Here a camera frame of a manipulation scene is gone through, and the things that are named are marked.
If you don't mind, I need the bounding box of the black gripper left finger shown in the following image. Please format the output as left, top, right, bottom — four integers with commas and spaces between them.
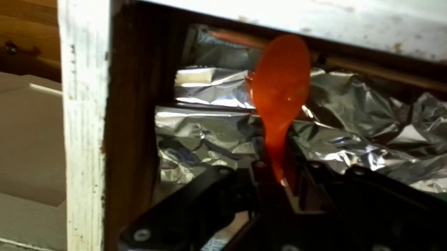
118, 160, 287, 251

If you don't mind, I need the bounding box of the white wooden drawer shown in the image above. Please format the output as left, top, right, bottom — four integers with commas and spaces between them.
58, 0, 447, 251

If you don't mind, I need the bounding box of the crumpled aluminium foil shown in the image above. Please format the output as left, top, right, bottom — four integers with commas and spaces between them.
154, 26, 447, 196

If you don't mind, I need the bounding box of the orange plastic spoon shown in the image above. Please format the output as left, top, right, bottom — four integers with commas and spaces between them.
250, 34, 313, 186

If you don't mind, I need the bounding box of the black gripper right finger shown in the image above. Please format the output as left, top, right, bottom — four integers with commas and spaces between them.
284, 139, 447, 251

